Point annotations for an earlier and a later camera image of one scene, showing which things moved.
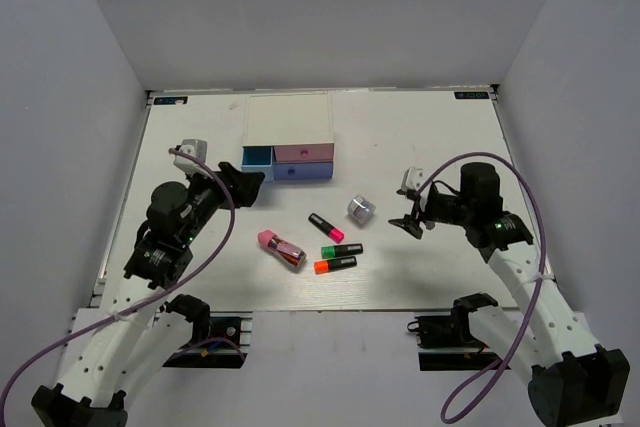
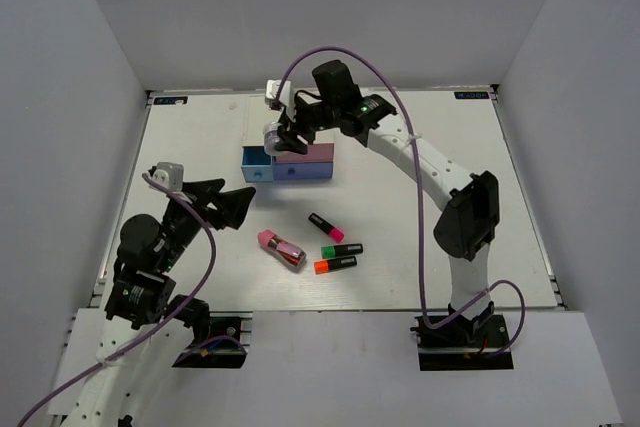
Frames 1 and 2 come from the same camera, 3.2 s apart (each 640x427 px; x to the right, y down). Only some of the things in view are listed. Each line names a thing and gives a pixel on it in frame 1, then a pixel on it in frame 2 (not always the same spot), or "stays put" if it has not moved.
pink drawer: x=304 y=152 stays put
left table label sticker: x=180 y=100 stays put
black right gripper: x=409 y=224 → x=288 y=141
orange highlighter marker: x=325 y=266 stays put
